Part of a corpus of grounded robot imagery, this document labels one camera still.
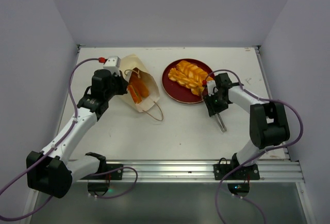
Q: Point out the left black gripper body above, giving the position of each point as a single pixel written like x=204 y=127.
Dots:
x=117 y=87

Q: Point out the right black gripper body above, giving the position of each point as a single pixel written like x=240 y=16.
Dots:
x=215 y=108

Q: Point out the metal tongs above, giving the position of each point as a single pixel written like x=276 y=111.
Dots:
x=221 y=122

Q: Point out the braided fake bread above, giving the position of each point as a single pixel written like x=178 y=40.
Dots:
x=193 y=71
x=189 y=83

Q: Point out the beige paper bag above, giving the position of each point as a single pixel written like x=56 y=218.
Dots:
x=132 y=64

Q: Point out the fake sandwich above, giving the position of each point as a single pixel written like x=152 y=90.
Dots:
x=136 y=97

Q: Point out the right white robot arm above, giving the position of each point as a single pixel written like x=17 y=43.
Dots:
x=268 y=125

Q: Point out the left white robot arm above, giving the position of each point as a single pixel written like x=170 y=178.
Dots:
x=50 y=170

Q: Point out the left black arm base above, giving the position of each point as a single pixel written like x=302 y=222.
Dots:
x=100 y=189

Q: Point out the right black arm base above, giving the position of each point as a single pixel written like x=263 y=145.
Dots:
x=236 y=172

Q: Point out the fake hot dog bun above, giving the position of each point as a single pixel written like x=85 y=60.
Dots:
x=139 y=85

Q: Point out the red round tray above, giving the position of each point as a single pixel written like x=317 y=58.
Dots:
x=180 y=93

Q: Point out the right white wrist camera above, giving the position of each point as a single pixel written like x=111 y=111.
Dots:
x=210 y=88

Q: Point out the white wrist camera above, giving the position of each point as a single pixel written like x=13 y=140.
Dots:
x=112 y=64
x=210 y=88

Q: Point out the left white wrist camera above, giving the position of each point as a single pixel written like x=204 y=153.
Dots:
x=112 y=64

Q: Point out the aluminium rail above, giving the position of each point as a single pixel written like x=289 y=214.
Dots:
x=204 y=171

